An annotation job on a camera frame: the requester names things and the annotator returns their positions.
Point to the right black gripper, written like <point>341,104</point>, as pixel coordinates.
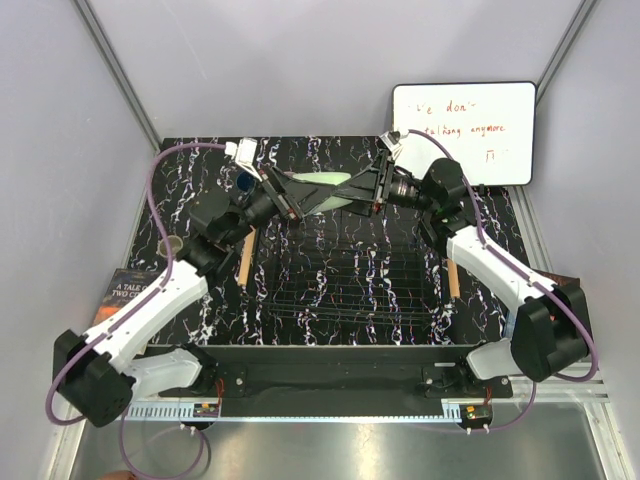
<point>372,184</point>

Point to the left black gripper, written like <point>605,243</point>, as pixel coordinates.
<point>293,197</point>

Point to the light green cup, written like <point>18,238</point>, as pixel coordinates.
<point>325,178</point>

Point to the dark blue mug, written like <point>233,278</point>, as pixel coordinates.
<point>246,183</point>

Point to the beige mug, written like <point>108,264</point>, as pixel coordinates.
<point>175,244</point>

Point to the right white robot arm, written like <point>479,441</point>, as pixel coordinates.
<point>551,327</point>

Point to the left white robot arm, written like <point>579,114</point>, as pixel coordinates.
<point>100,373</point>

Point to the black marble mat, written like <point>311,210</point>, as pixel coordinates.
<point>228,315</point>

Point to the Tale of Two Cities book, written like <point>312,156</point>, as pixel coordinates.
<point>124,286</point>

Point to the books at right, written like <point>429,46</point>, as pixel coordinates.
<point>557,279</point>

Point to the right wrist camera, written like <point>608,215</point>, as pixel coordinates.
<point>393,142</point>

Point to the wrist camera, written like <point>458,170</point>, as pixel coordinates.
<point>243,153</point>
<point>393,142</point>

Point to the left wooden rack handle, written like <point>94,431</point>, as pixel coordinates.
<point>246,259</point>

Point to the wooden rack handle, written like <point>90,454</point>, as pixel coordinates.
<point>453,279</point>
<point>246,259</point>

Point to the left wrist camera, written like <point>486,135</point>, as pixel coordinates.
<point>243,153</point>

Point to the black wire dish rack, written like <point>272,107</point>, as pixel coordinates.
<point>340,267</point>

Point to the right wooden rack handle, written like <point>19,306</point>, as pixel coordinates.
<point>453,279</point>

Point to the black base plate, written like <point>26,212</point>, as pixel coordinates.
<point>345,381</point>

